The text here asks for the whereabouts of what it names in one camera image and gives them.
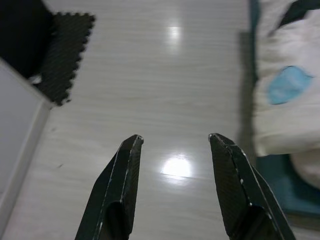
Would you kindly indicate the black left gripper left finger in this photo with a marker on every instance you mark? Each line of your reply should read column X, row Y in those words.
column 117, row 190

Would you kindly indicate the cream cartoon print quilt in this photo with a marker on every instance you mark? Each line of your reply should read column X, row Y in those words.
column 287, row 112

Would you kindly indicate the black foam floor tile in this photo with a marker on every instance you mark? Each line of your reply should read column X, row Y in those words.
column 65, row 55

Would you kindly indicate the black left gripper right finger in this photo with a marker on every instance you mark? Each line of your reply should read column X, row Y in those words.
column 240, row 190

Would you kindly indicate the teal bed base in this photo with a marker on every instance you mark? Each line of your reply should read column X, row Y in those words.
column 295, row 195

